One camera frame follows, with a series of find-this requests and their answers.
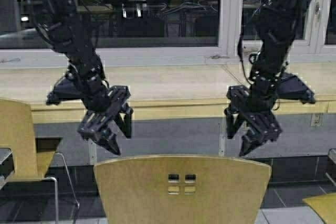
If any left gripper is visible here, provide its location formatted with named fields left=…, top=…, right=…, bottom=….
left=77, top=86, right=133, bottom=156

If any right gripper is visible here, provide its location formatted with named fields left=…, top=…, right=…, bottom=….
left=224, top=85, right=282, bottom=156

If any yellow plywood chair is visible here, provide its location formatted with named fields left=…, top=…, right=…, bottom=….
left=93, top=155, right=272, bottom=223
left=302, top=193, right=335, bottom=224
left=1, top=98, right=80, bottom=223

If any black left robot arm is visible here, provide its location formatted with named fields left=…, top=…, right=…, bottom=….
left=26, top=0, right=133, bottom=155

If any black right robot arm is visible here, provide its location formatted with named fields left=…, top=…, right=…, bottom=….
left=224, top=0, right=316, bottom=156

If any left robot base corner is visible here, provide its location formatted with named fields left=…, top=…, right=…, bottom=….
left=1, top=148, right=15, bottom=189

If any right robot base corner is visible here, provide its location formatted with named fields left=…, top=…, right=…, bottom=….
left=326, top=148, right=335, bottom=185

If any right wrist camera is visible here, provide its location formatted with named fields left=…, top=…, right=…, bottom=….
left=277, top=72, right=316, bottom=104

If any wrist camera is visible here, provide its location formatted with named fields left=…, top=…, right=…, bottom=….
left=46, top=73, right=82, bottom=105
left=277, top=72, right=316, bottom=104

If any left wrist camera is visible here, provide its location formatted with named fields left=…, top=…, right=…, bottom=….
left=46, top=73, right=82, bottom=105

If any wall power outlet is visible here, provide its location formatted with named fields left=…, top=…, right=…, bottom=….
left=310, top=113, right=323, bottom=127

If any window handle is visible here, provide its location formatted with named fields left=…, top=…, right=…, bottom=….
left=314, top=2, right=321, bottom=19

